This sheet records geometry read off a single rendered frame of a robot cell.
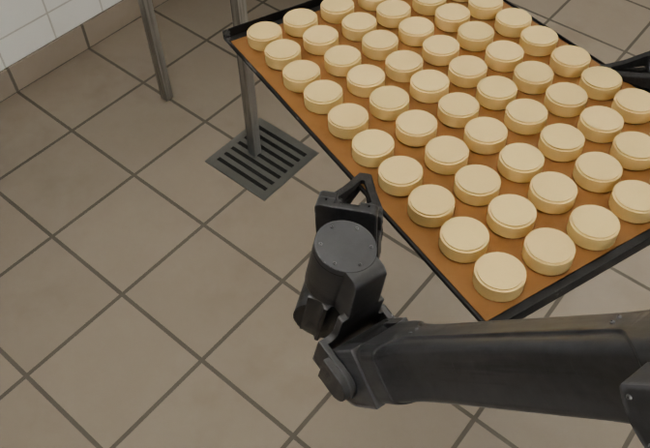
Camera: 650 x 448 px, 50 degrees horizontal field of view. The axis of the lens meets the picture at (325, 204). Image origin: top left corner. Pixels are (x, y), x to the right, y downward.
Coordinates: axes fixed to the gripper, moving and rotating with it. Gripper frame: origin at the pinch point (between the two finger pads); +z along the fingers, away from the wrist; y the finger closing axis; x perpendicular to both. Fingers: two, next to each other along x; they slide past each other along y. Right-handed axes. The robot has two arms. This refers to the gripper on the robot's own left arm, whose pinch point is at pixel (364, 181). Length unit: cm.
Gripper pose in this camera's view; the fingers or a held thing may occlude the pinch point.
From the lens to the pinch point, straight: 80.4
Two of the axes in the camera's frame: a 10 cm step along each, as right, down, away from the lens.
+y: 0.3, 6.7, 7.4
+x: 9.7, 1.6, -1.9
